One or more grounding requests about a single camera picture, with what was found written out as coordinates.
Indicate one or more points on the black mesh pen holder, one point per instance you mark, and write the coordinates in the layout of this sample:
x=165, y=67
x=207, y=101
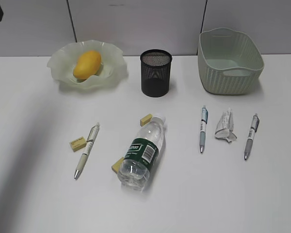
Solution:
x=155, y=72

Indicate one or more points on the yellow eraser lower middle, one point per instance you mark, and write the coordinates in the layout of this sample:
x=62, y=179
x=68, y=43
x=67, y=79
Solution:
x=116, y=166

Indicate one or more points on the clear plastic water bottle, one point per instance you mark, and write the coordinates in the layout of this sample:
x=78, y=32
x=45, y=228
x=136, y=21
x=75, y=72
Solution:
x=134, y=172

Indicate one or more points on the yellow mango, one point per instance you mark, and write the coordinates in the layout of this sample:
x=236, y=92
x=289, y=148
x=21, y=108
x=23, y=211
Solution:
x=87, y=65

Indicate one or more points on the white waste paper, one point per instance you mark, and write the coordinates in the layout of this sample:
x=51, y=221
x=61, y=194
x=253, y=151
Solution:
x=225, y=127

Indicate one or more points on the light blue click pen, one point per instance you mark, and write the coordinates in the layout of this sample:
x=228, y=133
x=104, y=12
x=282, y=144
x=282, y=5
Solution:
x=204, y=120

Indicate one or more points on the light green woven basket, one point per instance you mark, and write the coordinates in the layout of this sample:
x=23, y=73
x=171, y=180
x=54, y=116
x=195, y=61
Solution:
x=229, y=62

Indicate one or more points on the yellow eraser upper middle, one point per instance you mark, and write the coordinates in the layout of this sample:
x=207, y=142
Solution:
x=145, y=120

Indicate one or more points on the beige click pen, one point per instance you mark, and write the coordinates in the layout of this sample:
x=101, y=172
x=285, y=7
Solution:
x=89, y=144

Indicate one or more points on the green frosted glass plate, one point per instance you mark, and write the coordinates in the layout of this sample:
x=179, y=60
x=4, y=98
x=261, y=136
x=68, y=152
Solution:
x=112, y=71

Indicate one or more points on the yellow eraser with label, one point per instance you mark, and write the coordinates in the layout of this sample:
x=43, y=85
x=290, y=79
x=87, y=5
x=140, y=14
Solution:
x=78, y=144

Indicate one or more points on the grey click pen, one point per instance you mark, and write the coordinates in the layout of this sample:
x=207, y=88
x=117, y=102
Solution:
x=251, y=135

